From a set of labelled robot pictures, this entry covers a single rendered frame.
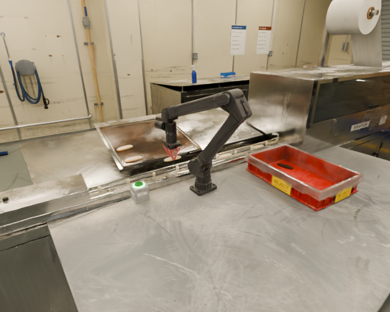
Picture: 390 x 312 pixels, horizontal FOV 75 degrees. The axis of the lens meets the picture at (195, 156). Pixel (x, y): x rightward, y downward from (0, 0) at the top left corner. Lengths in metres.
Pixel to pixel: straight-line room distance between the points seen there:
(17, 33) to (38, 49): 0.30
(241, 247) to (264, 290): 0.18
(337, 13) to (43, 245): 2.31
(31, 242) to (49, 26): 3.95
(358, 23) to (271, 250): 1.73
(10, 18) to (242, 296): 4.61
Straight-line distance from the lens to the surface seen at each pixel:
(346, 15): 2.29
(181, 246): 0.98
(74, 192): 1.20
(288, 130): 1.78
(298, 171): 1.56
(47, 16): 4.86
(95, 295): 0.90
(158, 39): 5.29
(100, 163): 1.66
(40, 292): 1.47
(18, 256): 1.33
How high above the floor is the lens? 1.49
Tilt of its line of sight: 24 degrees down
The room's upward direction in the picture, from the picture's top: straight up
